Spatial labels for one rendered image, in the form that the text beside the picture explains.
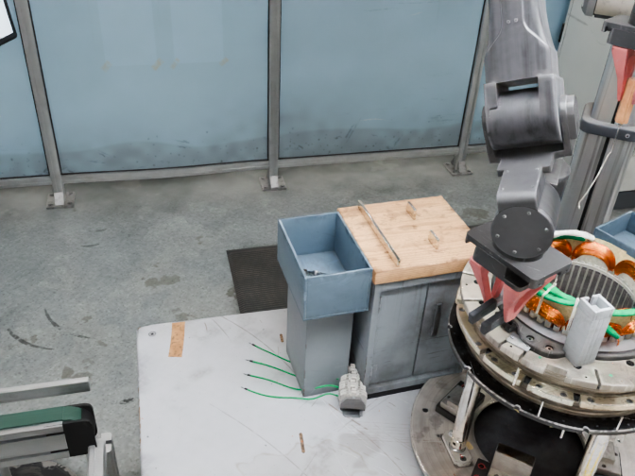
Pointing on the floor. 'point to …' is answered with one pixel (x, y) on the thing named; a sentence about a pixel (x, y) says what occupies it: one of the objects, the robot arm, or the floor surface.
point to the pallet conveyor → (54, 430)
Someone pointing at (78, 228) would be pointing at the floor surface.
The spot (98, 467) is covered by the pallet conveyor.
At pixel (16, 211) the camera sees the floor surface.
